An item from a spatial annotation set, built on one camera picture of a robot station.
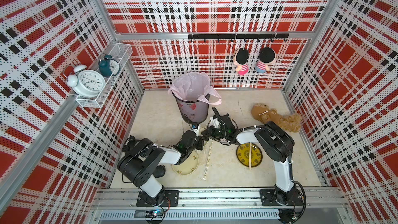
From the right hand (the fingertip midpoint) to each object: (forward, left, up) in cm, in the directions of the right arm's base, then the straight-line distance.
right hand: (204, 132), depth 93 cm
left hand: (-2, -1, -2) cm, 3 cm away
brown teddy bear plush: (+2, -52, +6) cm, 52 cm away
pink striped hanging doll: (+37, -23, +27) cm, 51 cm away
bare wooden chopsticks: (-14, -26, -2) cm, 30 cm away
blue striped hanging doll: (+37, -39, +29) cm, 61 cm away
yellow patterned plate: (-11, -23, -4) cm, 26 cm away
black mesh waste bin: (+8, +5, +11) cm, 15 cm away
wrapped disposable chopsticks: (-24, 0, -3) cm, 25 cm away
